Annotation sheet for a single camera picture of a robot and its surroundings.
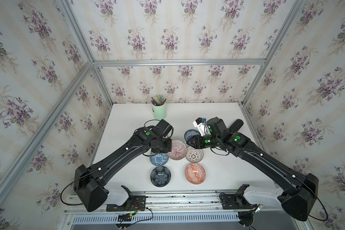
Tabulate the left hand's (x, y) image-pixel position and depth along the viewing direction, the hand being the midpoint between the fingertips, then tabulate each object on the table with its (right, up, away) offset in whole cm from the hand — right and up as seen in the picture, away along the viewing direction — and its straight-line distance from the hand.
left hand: (172, 151), depth 74 cm
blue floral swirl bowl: (-8, -9, +14) cm, 18 cm away
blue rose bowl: (+12, +7, +21) cm, 25 cm away
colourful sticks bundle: (-10, +30, +30) cm, 44 cm away
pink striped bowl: (+4, 0, +4) cm, 5 cm away
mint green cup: (-10, +22, +31) cm, 39 cm away
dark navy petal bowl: (-7, -16, +7) cm, 19 cm away
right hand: (+9, +5, -3) cm, 11 cm away
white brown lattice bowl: (+14, -6, +15) cm, 22 cm away
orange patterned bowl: (+13, -15, +8) cm, 22 cm away
